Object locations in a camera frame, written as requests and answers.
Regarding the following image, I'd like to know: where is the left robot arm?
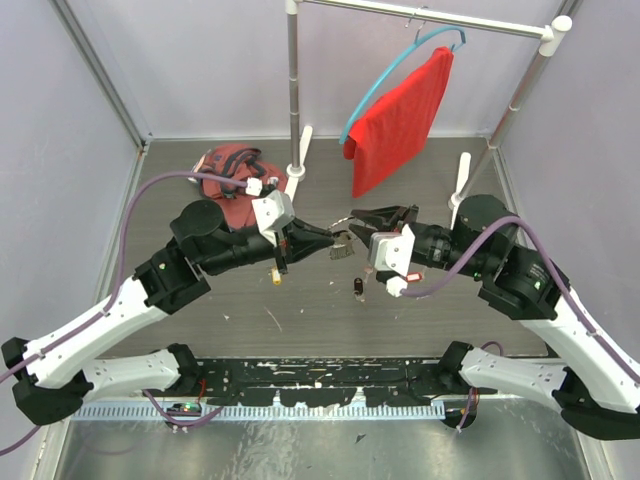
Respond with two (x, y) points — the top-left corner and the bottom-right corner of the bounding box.
(1, 200), (334, 426)

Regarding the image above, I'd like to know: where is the white metal clothes rack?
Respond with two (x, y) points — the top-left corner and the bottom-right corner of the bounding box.
(275, 0), (573, 211)

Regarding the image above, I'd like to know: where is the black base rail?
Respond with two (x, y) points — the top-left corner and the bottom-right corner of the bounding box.
(189, 356), (451, 407)

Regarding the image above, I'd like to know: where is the crumpled maroon shirt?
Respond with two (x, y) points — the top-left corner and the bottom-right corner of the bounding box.
(189, 143), (287, 230)

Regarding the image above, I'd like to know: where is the teal clothes hanger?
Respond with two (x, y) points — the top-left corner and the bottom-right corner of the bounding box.
(339, 21), (467, 145)

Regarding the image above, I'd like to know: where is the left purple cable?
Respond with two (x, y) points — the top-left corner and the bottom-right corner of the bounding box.
(0, 170), (251, 454)

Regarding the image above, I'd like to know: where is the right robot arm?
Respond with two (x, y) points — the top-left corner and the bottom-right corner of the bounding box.
(349, 194), (639, 441)

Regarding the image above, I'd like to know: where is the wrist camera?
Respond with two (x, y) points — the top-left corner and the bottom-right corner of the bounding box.
(368, 225), (415, 298)
(245, 178), (295, 246)

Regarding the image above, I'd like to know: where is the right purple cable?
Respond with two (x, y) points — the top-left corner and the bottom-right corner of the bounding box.
(399, 215), (640, 386)

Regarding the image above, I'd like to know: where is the red cloth on hanger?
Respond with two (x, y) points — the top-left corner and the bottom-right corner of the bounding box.
(343, 47), (454, 198)

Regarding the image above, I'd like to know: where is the metal keyring with keys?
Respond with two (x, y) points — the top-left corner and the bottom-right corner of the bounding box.
(328, 215), (355, 261)

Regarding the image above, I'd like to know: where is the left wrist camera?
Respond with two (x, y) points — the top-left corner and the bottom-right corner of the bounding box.
(245, 178), (295, 246)

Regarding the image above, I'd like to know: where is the red tag key right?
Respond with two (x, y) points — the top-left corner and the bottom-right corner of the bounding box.
(406, 272), (423, 283)

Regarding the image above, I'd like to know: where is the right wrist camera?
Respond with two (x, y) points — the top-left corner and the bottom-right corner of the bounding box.
(368, 225), (415, 298)

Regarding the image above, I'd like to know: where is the purple cable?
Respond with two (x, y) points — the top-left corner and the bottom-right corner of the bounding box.
(0, 170), (251, 454)
(399, 215), (640, 386)

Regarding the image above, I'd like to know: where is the yellow tag key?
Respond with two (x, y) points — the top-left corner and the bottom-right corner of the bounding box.
(271, 267), (282, 286)

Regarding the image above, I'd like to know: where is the black tag key right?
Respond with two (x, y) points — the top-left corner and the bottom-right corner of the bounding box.
(353, 277), (365, 302)

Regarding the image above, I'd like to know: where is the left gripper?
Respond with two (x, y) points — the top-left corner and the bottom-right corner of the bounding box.
(202, 218), (336, 276)

